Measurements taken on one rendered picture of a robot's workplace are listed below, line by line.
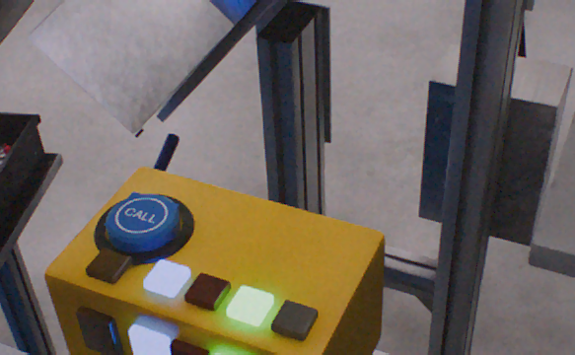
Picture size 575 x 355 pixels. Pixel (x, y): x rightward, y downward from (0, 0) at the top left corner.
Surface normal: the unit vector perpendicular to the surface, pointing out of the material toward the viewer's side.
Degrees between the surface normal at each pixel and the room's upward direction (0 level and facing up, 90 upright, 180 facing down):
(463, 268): 90
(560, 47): 0
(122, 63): 55
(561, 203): 0
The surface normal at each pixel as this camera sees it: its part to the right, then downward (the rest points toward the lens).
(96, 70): 0.13, 0.07
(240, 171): -0.04, -0.77
